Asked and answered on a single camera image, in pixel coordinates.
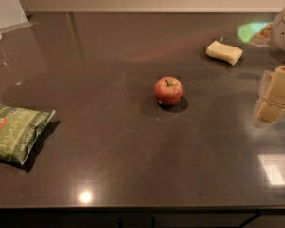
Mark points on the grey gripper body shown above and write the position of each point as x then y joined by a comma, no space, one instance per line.
284,37

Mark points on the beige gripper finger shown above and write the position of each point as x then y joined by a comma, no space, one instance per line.
270,105

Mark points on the red apple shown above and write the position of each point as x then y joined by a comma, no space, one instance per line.
168,91

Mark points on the yellow sponge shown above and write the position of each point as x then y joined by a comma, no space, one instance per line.
224,52

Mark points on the green jalapeno chip bag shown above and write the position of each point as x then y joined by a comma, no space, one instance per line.
19,131

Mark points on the white slanted panel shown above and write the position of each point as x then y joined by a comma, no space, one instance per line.
12,16

